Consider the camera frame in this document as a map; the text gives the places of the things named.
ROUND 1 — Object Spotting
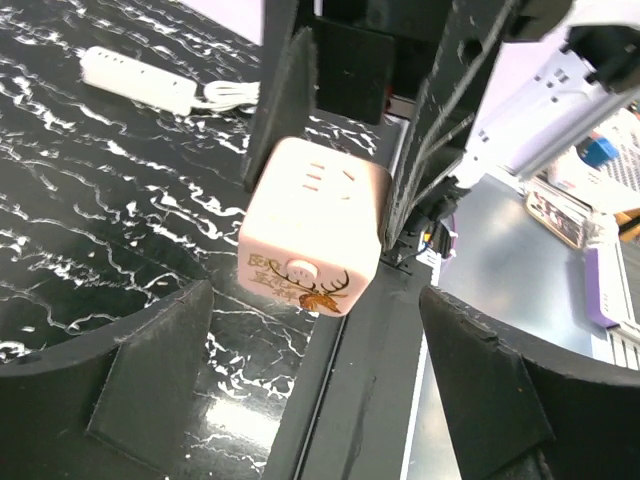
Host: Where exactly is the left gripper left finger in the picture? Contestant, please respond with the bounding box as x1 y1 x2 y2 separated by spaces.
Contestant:
1 280 214 479

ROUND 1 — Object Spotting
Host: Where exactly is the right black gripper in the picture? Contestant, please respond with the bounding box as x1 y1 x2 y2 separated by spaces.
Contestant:
242 0 520 250

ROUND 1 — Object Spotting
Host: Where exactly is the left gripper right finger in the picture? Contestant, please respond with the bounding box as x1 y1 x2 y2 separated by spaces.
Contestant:
419 286 639 479

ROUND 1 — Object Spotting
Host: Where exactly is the pink cube socket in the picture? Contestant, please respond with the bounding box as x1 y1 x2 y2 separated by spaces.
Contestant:
237 137 391 317

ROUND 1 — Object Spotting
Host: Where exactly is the white power strip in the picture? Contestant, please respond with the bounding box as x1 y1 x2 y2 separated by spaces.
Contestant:
80 46 198 116

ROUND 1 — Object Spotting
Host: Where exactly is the white power strip cord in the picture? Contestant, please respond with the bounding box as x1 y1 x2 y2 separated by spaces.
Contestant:
192 79 264 115

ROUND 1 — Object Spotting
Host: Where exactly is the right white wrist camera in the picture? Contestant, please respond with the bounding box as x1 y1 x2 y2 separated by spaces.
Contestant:
451 1 639 190

